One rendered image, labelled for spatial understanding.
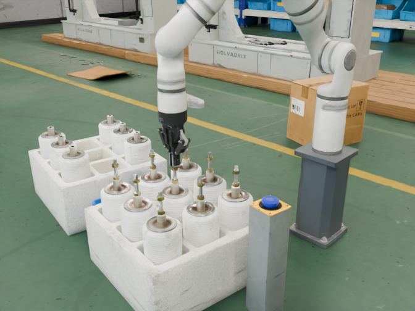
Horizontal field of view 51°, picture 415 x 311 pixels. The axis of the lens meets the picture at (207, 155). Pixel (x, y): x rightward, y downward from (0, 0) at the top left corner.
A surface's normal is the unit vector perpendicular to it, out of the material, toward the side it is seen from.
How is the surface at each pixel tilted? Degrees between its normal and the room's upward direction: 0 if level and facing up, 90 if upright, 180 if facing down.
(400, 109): 90
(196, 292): 90
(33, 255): 0
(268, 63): 90
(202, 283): 90
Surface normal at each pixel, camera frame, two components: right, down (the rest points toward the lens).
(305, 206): -0.70, 0.29
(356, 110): 0.47, 0.35
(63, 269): 0.00, -0.92
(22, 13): 0.72, 0.27
